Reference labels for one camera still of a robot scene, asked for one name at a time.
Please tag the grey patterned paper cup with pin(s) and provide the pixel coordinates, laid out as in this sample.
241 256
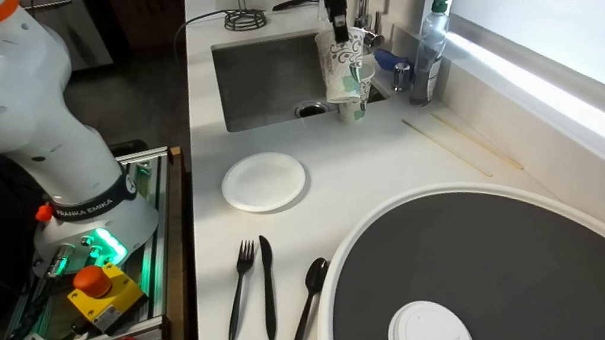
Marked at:
343 68

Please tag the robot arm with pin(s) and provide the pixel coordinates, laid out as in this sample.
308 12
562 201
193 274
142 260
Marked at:
8 90

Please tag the black utensil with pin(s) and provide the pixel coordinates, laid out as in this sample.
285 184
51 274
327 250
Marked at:
294 3

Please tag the blue sponge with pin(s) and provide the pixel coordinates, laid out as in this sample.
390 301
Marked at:
386 59

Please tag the small chrome dispenser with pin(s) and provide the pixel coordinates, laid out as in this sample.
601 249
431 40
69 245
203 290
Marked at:
401 77

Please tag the clear bottle with green cap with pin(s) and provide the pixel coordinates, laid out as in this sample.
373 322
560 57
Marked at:
429 57

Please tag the steel sink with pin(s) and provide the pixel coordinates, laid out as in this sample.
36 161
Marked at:
262 80

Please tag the green patterned paper cup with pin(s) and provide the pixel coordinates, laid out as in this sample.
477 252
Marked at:
358 109

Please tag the brown wooden cabinet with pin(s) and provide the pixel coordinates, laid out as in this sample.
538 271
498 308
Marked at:
141 2

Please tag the white paper plate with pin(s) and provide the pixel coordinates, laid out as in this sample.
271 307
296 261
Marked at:
263 182

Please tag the wooden stir stick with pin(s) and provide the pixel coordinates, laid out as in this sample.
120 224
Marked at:
478 141

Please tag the window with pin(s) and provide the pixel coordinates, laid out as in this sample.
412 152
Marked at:
586 38

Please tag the black plastic spoon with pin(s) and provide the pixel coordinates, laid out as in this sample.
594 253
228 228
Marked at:
313 282

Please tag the black plastic fork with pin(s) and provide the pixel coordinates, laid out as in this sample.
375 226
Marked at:
241 281

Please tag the black plastic knife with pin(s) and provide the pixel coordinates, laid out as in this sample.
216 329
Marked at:
267 291

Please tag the round black tray white rim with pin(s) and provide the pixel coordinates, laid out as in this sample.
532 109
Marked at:
505 260

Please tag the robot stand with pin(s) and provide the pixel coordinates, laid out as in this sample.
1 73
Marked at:
153 267

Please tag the yellow emergency stop button box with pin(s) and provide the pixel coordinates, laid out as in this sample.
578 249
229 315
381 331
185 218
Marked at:
106 299

